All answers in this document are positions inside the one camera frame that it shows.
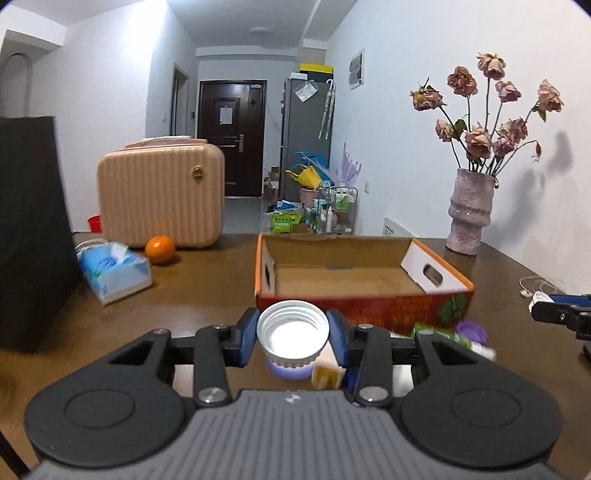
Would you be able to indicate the yellow black box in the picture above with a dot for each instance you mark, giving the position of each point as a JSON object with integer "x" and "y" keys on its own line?
{"x": 316, "y": 69}

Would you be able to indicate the pink textured vase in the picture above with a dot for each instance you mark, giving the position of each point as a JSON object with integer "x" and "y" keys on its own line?
{"x": 471, "y": 212}

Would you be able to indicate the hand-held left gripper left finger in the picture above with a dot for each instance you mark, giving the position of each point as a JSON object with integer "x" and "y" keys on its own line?
{"x": 251, "y": 330}

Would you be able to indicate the grey side door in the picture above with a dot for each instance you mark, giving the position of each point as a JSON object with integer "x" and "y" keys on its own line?
{"x": 180, "y": 101}

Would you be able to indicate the orange cardboard box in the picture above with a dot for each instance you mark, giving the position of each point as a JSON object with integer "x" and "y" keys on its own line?
{"x": 346, "y": 281}

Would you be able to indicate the metal rack with bottles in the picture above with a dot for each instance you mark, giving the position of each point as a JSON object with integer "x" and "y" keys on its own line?
{"x": 339, "y": 203}

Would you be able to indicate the white screw cap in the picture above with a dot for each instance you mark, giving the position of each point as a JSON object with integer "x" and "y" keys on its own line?
{"x": 295, "y": 339}

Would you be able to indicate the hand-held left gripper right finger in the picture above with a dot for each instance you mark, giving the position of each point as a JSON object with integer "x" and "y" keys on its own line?
{"x": 334, "y": 337}

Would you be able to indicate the red bucket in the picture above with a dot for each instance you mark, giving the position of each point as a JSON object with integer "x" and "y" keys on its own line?
{"x": 95, "y": 224}

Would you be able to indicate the blue tissue pack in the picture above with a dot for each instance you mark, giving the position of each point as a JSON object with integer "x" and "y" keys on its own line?
{"x": 115, "y": 272}

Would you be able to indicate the grey refrigerator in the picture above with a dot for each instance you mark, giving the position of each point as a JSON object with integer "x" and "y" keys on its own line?
{"x": 304, "y": 124}

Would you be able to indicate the dark brown entrance door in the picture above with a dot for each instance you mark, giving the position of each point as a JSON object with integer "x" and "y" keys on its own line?
{"x": 231, "y": 152}

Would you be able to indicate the green packet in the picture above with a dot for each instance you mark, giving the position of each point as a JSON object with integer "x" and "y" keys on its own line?
{"x": 285, "y": 222}

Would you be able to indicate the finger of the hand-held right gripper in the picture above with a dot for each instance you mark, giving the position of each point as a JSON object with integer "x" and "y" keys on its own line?
{"x": 568, "y": 314}

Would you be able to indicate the purple bowl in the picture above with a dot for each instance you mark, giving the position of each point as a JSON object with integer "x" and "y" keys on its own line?
{"x": 473, "y": 331}

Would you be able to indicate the pink ribbed suitcase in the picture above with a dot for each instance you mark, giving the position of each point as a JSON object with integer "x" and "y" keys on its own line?
{"x": 157, "y": 198}

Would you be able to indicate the white green box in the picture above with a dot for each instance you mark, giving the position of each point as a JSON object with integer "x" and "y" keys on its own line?
{"x": 401, "y": 335}

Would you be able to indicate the pink plastic bucket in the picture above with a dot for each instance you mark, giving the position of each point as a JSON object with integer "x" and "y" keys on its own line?
{"x": 308, "y": 196}

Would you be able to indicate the yellow watering can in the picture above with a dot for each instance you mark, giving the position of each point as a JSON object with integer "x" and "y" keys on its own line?
{"x": 308, "y": 176}

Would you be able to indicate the white folded umbrella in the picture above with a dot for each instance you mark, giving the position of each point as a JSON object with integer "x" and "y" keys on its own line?
{"x": 327, "y": 110}

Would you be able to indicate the dried rose bouquet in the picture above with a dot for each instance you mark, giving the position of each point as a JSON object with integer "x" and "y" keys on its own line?
{"x": 478, "y": 141}

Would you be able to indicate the paper sheet on refrigerator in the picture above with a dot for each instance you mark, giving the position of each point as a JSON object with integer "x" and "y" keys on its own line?
{"x": 306, "y": 91}

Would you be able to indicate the black paper bag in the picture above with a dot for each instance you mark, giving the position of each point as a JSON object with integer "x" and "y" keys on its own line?
{"x": 32, "y": 230}

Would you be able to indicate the green transparent bottle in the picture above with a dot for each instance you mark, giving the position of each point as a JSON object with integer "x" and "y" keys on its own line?
{"x": 431, "y": 331}

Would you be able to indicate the orange fruit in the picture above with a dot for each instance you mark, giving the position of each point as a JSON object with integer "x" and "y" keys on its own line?
{"x": 160, "y": 250}

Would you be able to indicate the white charger adapter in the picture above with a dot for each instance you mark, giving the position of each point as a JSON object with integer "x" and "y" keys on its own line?
{"x": 538, "y": 297}

